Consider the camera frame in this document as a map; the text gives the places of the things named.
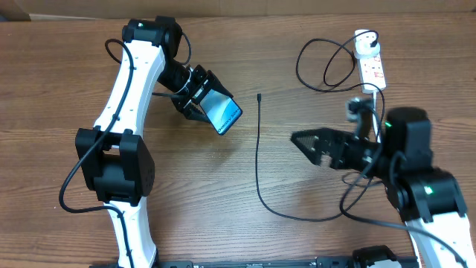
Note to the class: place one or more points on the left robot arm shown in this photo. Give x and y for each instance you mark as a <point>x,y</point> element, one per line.
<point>113,157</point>

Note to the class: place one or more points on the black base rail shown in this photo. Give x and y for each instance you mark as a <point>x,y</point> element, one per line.
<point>373,256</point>

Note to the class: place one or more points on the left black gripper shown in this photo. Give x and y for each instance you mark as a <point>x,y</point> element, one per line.
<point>206,80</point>

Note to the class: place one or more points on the white power strip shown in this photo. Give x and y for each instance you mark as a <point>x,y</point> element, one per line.
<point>371,73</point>

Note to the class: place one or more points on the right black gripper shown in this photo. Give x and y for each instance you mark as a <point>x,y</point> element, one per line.
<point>340,140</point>

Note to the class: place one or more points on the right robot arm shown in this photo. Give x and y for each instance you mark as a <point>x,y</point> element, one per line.
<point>428,199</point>

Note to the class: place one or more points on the white charger adapter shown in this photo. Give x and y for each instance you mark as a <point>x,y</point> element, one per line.
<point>366,44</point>

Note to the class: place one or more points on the Galaxy smartphone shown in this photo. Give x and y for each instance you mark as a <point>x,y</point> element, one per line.
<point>221,110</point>

